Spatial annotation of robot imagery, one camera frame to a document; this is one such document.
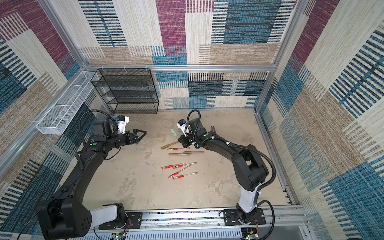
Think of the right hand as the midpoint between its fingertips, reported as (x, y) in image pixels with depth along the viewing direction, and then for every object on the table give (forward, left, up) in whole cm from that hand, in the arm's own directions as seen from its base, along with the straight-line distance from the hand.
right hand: (180, 140), depth 89 cm
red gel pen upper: (+1, +4, -12) cm, 13 cm away
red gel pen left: (-10, +6, -12) cm, 17 cm away
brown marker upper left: (+3, +12, -11) cm, 16 cm away
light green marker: (+3, +3, +2) cm, 5 cm away
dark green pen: (+16, -23, -12) cm, 30 cm away
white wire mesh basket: (+1, +56, +23) cm, 61 cm away
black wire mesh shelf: (+41, +39, +6) cm, 57 cm away
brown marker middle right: (-2, -7, -11) cm, 13 cm away
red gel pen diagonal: (-15, +2, -12) cm, 19 cm away
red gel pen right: (-10, 0, -12) cm, 16 cm away
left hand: (-1, +19, +12) cm, 23 cm away
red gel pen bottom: (-17, -1, -12) cm, 20 cm away
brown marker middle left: (-3, +2, -11) cm, 12 cm away
